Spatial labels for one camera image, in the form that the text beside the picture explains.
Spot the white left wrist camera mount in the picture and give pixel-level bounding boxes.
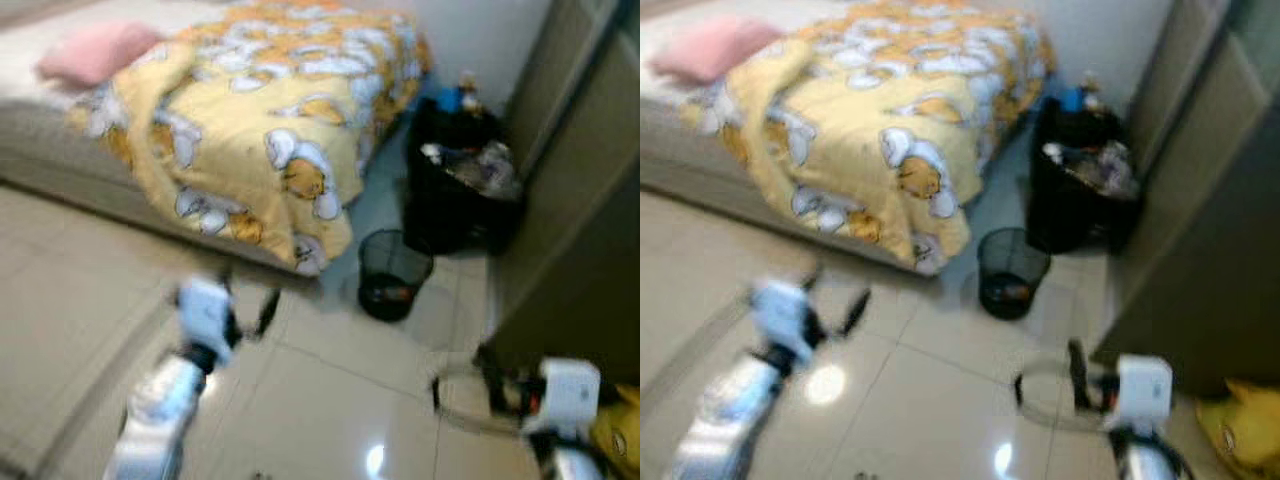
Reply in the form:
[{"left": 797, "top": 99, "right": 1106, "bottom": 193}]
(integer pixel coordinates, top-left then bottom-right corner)
[
  {"left": 178, "top": 280, "right": 237, "bottom": 347},
  {"left": 752, "top": 282, "right": 814, "bottom": 347}
]

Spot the black bag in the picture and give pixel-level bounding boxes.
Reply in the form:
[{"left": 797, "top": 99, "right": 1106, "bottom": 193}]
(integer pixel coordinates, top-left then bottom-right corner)
[
  {"left": 405, "top": 95, "right": 527, "bottom": 257},
  {"left": 1025, "top": 95, "right": 1147, "bottom": 257}
]

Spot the yellow plush toy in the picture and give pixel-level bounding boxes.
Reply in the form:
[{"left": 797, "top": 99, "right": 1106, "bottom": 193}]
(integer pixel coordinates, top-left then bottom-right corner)
[
  {"left": 1195, "top": 380, "right": 1280, "bottom": 480},
  {"left": 590, "top": 385, "right": 641, "bottom": 480}
]

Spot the black mesh wastebasket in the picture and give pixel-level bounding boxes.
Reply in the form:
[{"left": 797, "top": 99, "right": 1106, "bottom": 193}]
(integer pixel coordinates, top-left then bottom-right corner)
[
  {"left": 977, "top": 228, "right": 1052, "bottom": 321},
  {"left": 358, "top": 230, "right": 435, "bottom": 323}
]

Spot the grey brown wardrobe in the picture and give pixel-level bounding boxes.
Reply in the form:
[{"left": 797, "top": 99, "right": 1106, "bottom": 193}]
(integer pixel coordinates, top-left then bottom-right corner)
[
  {"left": 1090, "top": 0, "right": 1280, "bottom": 397},
  {"left": 485, "top": 0, "right": 641, "bottom": 387}
]

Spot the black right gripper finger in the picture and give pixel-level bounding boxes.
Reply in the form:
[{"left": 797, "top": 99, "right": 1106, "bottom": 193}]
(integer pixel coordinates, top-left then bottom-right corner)
[
  {"left": 477, "top": 345, "right": 512, "bottom": 403},
  {"left": 1067, "top": 340, "right": 1093, "bottom": 407}
]

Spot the pink pillow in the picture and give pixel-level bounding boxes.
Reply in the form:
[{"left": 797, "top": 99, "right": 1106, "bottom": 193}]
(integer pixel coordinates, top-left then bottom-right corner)
[
  {"left": 650, "top": 15, "right": 787, "bottom": 87},
  {"left": 37, "top": 22, "right": 167, "bottom": 90}
]

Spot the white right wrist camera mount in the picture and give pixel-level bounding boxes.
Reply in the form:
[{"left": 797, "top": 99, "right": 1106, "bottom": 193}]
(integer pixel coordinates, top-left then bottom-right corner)
[
  {"left": 1115, "top": 355, "right": 1174, "bottom": 431},
  {"left": 540, "top": 360, "right": 602, "bottom": 433}
]

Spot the yellow cartoon print blanket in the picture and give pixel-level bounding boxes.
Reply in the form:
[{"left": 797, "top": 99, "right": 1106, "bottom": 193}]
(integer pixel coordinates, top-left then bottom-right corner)
[
  {"left": 68, "top": 0, "right": 433, "bottom": 277},
  {"left": 700, "top": 0, "right": 1057, "bottom": 277}
]

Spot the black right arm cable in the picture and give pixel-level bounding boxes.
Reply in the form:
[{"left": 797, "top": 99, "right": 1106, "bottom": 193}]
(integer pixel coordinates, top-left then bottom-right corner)
[
  {"left": 1014, "top": 368, "right": 1101, "bottom": 431},
  {"left": 432, "top": 370, "right": 523, "bottom": 433}
]

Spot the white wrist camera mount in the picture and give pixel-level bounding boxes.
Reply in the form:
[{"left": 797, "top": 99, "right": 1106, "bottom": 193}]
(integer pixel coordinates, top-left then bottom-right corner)
[
  {"left": 178, "top": 280, "right": 237, "bottom": 347},
  {"left": 540, "top": 360, "right": 602, "bottom": 433},
  {"left": 752, "top": 282, "right": 814, "bottom": 347},
  {"left": 1115, "top": 355, "right": 1174, "bottom": 431}
]

